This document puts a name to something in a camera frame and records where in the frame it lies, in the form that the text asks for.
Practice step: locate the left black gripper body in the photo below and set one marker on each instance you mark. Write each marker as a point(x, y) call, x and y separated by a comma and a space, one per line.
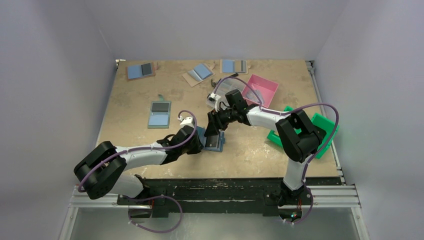
point(193, 148)

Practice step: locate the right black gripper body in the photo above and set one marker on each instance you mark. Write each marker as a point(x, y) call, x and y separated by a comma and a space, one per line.
point(216, 120)

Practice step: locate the blue card holder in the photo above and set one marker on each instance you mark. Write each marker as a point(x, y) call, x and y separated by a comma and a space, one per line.
point(213, 143)

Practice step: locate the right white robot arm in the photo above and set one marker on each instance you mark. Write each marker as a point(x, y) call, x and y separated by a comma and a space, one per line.
point(299, 137)

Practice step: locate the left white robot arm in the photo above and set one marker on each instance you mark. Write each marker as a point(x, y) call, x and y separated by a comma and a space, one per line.
point(101, 172)

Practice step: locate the cards in pink bin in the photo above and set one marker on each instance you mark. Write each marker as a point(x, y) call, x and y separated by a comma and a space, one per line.
point(255, 95)

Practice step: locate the beige open card holder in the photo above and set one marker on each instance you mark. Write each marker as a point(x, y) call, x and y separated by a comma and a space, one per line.
point(234, 66)

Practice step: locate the teal open card holder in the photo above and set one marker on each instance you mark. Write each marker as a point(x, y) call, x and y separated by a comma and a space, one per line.
point(159, 115)

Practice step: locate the tan open card holder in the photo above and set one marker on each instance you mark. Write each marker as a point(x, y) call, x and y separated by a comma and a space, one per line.
point(198, 74)

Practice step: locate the brown open card holder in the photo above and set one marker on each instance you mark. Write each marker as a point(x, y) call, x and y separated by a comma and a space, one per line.
point(141, 71)

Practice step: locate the clear plastic organizer box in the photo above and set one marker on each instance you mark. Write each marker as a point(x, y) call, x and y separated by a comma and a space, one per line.
point(227, 86)

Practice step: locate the pink plastic bin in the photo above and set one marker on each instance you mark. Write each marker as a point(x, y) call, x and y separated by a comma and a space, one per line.
point(267, 88)

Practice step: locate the green tray lid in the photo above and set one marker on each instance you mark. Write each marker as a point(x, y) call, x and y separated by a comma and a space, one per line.
point(325, 127)

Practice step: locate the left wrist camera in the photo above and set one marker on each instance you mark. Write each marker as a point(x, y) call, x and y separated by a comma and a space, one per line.
point(186, 121)

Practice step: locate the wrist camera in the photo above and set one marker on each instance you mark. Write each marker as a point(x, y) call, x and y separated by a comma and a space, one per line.
point(213, 100)
point(186, 121)

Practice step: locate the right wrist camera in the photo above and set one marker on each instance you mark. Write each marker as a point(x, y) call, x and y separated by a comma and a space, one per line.
point(213, 100)

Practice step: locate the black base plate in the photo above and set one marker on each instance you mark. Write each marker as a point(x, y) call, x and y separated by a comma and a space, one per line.
point(265, 195)

